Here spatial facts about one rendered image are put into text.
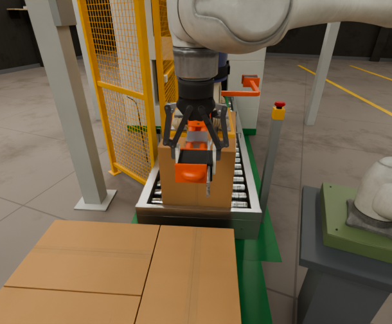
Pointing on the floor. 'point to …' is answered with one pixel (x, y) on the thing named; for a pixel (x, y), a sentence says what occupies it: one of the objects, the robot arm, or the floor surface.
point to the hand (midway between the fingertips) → (196, 162)
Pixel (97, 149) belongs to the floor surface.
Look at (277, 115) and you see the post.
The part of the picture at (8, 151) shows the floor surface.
